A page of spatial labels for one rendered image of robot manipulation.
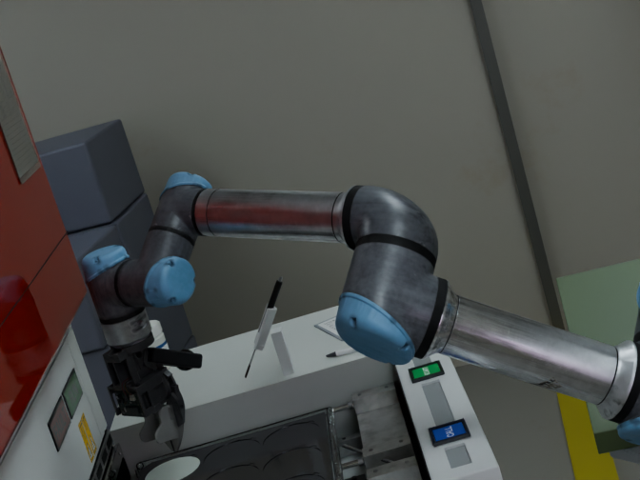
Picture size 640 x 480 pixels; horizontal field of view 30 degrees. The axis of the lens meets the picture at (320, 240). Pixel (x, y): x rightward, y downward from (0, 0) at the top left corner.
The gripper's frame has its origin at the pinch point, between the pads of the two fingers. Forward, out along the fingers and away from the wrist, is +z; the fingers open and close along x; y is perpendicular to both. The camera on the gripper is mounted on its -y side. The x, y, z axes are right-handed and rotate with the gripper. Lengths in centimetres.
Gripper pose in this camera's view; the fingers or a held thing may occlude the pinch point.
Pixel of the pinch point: (176, 441)
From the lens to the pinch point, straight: 204.6
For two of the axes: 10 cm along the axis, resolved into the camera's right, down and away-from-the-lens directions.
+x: 7.8, -0.5, -6.3
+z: 2.7, 9.3, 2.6
